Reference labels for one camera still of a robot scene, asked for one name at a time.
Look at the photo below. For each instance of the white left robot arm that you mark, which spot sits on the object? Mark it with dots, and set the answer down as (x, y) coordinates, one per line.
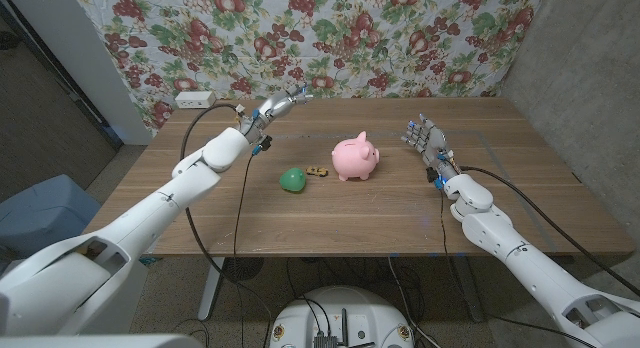
(125, 238)

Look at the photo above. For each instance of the grey table leg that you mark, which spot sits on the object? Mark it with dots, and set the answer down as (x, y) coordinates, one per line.
(470, 293)

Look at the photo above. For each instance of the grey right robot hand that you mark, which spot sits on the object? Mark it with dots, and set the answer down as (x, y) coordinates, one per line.
(434, 144)

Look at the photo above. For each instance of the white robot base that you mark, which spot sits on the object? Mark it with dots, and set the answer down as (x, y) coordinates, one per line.
(370, 318)

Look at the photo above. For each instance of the green ball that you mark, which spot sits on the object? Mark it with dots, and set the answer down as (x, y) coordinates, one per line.
(292, 180)

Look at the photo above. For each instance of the blue-grey bin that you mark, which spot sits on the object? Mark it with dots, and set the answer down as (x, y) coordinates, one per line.
(45, 208)

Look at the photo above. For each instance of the pink plastic piggy bank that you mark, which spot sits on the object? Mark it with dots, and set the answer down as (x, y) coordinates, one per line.
(352, 160)

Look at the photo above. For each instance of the round black floor fan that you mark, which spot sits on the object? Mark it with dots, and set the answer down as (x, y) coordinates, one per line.
(243, 268)

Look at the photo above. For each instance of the white table leg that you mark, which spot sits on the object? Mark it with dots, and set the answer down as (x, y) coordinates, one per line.
(210, 288)

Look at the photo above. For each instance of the yellow toy car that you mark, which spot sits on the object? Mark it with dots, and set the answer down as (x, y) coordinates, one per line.
(317, 171)

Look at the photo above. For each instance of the white power strip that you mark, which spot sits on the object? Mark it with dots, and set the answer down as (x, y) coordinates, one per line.
(195, 99)

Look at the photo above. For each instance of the floral fruit print backdrop cloth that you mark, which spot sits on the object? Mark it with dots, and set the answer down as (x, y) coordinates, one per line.
(325, 38)

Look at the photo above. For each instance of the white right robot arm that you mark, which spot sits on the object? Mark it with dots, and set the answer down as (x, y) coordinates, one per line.
(530, 263)

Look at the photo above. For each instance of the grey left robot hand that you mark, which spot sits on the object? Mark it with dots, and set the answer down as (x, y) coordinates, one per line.
(270, 112)

